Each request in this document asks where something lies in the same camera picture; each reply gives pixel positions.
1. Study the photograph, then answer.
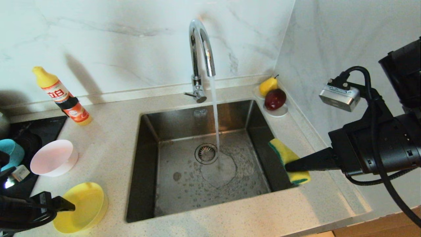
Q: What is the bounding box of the yellow pear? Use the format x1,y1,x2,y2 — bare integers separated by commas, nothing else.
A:
259,75,279,97

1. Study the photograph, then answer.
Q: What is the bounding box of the stainless steel sink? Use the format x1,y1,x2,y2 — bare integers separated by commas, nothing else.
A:
126,100,300,224

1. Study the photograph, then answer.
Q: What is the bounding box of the dark red apple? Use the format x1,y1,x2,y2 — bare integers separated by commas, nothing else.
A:
264,89,286,111

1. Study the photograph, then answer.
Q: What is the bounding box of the black round pan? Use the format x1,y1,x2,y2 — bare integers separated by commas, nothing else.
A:
10,132,42,158

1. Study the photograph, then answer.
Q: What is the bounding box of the small white saucer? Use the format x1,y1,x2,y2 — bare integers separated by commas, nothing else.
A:
263,103,289,118

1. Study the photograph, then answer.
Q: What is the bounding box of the chrome gooseneck faucet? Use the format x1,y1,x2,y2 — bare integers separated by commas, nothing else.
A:
184,18,216,103

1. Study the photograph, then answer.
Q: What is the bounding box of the blue plastic bowl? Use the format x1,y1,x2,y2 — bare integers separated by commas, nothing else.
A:
0,139,25,171

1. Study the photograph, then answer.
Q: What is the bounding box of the round metal sink drain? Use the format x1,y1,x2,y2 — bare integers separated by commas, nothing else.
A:
195,144,219,165

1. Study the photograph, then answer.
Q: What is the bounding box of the metal kettle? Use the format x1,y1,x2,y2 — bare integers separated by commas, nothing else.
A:
0,112,10,140

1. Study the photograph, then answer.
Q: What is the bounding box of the yellow plastic bowl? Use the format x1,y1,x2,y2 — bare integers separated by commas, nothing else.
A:
53,182,108,234

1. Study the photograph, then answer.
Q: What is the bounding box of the black glass cooktop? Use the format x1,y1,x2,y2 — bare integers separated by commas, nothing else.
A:
0,116,67,201

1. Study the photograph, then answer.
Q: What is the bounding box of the left wrist camera unit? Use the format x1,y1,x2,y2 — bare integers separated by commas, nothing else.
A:
3,165,31,189

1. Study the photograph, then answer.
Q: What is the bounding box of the running tap water stream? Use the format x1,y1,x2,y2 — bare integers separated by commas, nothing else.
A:
210,76,220,153

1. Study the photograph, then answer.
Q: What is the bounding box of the yellow green sponge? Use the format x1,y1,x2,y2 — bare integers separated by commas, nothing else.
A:
268,138,311,185

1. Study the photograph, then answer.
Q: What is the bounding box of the orange dish soap bottle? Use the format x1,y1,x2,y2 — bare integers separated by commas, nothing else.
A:
32,66,93,126

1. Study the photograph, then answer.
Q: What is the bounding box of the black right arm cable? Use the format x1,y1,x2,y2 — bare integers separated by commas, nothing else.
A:
329,66,421,227

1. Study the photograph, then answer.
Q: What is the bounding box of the pink plastic bowl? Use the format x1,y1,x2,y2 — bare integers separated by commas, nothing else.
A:
30,140,79,177

